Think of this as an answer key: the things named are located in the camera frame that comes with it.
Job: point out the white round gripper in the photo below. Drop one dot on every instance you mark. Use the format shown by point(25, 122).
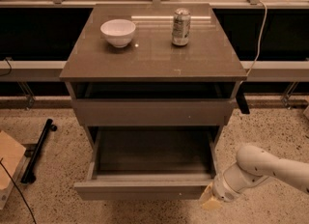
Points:
point(221, 189)

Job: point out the grey drawer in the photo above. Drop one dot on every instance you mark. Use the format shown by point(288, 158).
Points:
point(149, 163)
point(152, 113)

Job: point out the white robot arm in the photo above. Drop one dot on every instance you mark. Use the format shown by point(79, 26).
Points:
point(254, 166)

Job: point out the grey drawer cabinet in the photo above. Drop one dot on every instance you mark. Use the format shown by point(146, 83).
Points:
point(150, 67)

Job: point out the grey top drawer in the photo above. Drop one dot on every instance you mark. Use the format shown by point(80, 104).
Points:
point(152, 113)

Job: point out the green soda can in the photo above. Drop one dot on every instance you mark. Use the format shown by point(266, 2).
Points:
point(181, 27)

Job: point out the white ceramic bowl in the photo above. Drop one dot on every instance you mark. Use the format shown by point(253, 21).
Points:
point(118, 32)

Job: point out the wooden board on floor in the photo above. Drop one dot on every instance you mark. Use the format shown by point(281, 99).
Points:
point(11, 153)

